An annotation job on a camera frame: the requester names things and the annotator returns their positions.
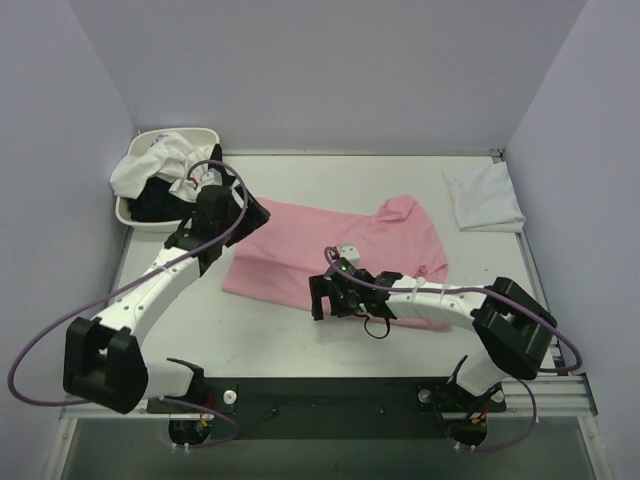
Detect pink t shirt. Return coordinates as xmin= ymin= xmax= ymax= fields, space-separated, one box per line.
xmin=222 ymin=195 xmax=448 ymax=311

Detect white plastic basket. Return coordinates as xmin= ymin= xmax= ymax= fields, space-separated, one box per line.
xmin=110 ymin=128 xmax=222 ymax=233

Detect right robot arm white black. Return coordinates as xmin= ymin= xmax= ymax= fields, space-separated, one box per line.
xmin=309 ymin=257 xmax=557 ymax=397

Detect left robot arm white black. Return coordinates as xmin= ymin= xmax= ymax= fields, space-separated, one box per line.
xmin=63 ymin=186 xmax=270 ymax=414

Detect black t shirt in basket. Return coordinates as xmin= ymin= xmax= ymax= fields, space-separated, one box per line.
xmin=127 ymin=143 xmax=235 ymax=223

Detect white t shirt in basket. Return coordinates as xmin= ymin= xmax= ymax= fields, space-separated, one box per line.
xmin=110 ymin=132 xmax=212 ymax=203

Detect folded white t shirt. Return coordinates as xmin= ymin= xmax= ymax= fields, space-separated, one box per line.
xmin=442 ymin=162 xmax=526 ymax=233

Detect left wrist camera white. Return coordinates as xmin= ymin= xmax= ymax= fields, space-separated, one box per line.
xmin=187 ymin=169 xmax=222 ymax=195

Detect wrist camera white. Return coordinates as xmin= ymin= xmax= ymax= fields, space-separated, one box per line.
xmin=187 ymin=169 xmax=222 ymax=195
xmin=335 ymin=243 xmax=360 ymax=266

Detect thin black cable loop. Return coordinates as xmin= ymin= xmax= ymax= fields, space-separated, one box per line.
xmin=362 ymin=314 xmax=394 ymax=340

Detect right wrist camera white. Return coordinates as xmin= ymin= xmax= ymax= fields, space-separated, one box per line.
xmin=335 ymin=243 xmax=360 ymax=266

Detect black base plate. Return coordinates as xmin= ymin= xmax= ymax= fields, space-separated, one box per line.
xmin=145 ymin=377 xmax=504 ymax=441

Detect aluminium front rail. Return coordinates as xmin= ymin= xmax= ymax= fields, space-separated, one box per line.
xmin=59 ymin=374 xmax=598 ymax=420

